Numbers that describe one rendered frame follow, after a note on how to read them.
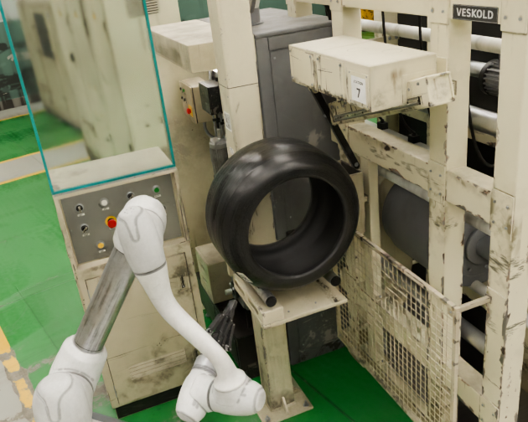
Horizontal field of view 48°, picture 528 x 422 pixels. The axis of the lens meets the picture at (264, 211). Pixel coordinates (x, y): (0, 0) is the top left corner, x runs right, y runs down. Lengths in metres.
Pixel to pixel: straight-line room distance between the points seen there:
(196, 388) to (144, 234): 0.54
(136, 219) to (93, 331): 0.49
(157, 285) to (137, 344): 1.34
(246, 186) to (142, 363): 1.36
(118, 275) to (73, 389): 0.36
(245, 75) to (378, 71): 0.66
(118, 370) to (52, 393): 1.22
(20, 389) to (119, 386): 0.78
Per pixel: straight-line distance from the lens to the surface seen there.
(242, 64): 2.36
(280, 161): 2.11
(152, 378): 3.20
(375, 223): 2.78
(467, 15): 1.98
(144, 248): 1.69
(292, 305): 2.45
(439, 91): 1.91
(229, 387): 1.84
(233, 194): 2.10
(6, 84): 11.19
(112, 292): 1.95
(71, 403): 1.94
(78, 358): 2.06
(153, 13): 5.69
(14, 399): 3.72
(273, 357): 2.94
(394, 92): 1.94
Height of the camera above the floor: 2.17
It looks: 25 degrees down
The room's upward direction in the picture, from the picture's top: 7 degrees counter-clockwise
